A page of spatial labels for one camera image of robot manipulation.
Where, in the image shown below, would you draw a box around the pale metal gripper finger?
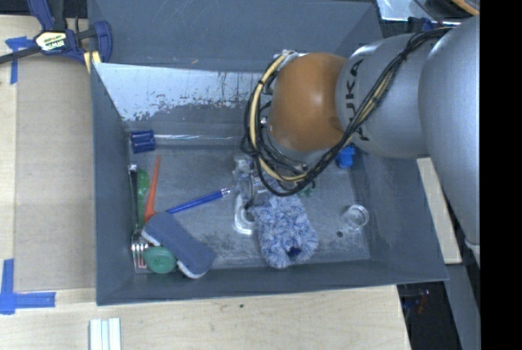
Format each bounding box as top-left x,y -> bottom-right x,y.
232,195 -> 255,237

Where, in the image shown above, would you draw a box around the green plastic spoon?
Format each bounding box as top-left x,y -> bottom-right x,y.
135,167 -> 152,228

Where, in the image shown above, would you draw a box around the silver metal fork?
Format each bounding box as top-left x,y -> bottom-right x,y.
127,163 -> 148,271

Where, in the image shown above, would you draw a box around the flat brown cardboard board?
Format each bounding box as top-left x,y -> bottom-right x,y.
13,57 -> 98,293

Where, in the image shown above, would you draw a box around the dark blue ribbed block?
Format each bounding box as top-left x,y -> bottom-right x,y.
129,128 -> 157,155

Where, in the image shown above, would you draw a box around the fluffy blue and white cloth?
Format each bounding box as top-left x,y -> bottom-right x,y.
248,193 -> 321,271

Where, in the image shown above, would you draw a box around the blue pen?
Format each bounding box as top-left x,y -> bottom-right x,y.
166,186 -> 236,216

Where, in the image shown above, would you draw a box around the green round lid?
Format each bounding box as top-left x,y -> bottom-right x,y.
143,245 -> 179,275

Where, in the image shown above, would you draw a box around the orange plastic knife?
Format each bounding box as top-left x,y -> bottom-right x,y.
143,154 -> 161,224

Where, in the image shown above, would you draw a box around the small bright blue object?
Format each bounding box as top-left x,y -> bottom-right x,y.
334,144 -> 357,171

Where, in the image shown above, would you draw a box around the blue-grey sponge with white base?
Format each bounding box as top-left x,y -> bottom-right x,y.
140,211 -> 218,280

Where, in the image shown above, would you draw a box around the clear glass cup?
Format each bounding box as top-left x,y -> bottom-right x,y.
339,204 -> 370,237

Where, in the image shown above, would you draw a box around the grey metal bin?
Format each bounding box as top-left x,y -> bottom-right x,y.
85,0 -> 450,307

